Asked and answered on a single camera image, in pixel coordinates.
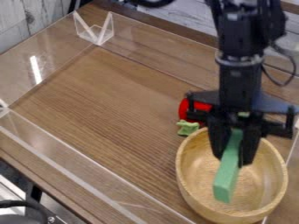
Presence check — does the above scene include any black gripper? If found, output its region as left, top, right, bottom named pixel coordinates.
left=186, top=57, right=299, bottom=167

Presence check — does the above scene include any long green block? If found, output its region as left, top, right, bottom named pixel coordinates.
left=213, top=127, right=244, bottom=203

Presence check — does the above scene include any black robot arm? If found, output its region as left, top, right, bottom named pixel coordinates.
left=186, top=0, right=299, bottom=166

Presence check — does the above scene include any brown wooden bowl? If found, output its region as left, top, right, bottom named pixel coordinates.
left=175, top=129, right=289, bottom=224

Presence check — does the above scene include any red plush strawberry toy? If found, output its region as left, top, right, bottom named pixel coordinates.
left=177, top=98, right=213, bottom=136

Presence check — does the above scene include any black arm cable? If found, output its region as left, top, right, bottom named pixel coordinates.
left=261, top=43, right=298, bottom=88

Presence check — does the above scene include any black metal table frame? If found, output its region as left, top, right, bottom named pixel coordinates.
left=0, top=158, right=81, bottom=224

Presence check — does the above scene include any black cable at corner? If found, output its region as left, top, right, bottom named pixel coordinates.
left=0, top=199, right=53, bottom=224

